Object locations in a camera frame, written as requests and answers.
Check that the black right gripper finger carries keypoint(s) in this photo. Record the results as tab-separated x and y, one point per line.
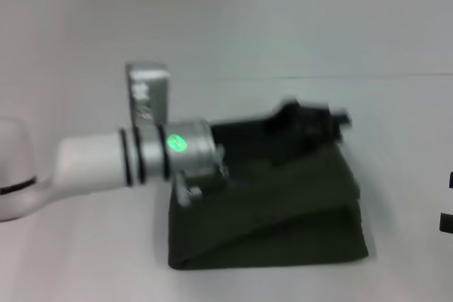
451	180
446	222

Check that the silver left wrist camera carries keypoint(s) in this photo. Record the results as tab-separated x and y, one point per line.
148	93

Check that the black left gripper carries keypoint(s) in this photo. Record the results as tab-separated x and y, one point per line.
301	121

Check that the dark green shirt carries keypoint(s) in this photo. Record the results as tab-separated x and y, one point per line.
283	210

